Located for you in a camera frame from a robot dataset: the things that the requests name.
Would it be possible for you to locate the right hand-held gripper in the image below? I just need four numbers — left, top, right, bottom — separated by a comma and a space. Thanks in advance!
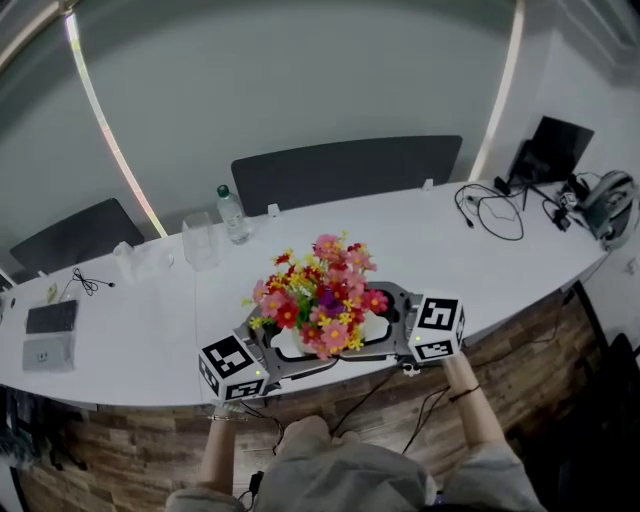
342, 281, 466, 363

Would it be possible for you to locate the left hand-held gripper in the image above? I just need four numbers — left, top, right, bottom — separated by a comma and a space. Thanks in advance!
198, 308, 342, 402

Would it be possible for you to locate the red pink flowers white pot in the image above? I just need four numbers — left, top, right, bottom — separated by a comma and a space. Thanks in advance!
241, 230, 391, 362

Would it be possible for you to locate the person's left forearm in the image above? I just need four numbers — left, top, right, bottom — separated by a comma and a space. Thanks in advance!
199, 399, 251, 497

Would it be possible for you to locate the person's right forearm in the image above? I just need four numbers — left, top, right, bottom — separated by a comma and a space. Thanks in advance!
439, 349, 507, 451

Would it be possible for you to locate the large white oval table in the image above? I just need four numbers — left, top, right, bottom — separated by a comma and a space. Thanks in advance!
0, 177, 621, 412

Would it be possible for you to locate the person's left leg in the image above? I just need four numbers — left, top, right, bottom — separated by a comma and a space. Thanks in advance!
275, 414, 334, 459

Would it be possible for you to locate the person's leg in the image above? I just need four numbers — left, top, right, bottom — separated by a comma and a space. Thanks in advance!
329, 429, 362, 454
275, 414, 334, 459

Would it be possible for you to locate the person's right leg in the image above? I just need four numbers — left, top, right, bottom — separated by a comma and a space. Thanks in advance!
329, 429, 362, 454

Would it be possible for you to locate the clear acrylic container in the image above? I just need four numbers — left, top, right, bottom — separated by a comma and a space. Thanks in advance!
181, 212, 220, 273

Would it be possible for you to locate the clear water bottle green cap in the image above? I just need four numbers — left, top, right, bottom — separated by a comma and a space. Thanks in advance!
215, 184, 253, 246

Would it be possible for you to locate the person's grey shirt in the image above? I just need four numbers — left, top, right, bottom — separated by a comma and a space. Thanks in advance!
164, 439, 547, 512

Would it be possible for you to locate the clear plastic packet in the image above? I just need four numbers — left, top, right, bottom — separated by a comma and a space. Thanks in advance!
113, 241, 176, 284

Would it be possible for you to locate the black keyboard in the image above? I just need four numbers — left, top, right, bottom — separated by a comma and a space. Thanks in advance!
25, 299, 80, 335

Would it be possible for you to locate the black office chair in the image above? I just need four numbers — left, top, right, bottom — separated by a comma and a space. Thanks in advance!
569, 282, 640, 512

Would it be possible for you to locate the black monitor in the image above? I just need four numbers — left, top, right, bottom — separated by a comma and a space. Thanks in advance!
507, 115, 596, 187

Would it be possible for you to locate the grey headset device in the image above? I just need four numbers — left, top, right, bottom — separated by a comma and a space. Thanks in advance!
574, 169, 640, 251

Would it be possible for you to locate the white light strip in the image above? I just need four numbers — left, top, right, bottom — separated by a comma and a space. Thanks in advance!
468, 0, 526, 182
63, 10, 169, 237

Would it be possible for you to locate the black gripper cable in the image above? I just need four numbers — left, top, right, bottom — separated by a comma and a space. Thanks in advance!
239, 399, 287, 457
401, 386, 452, 455
328, 368, 402, 437

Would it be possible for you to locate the long looped black cable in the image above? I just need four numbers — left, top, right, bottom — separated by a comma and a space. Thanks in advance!
453, 183, 525, 243

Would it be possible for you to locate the short coiled black cable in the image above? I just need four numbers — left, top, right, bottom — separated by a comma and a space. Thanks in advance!
71, 267, 117, 297

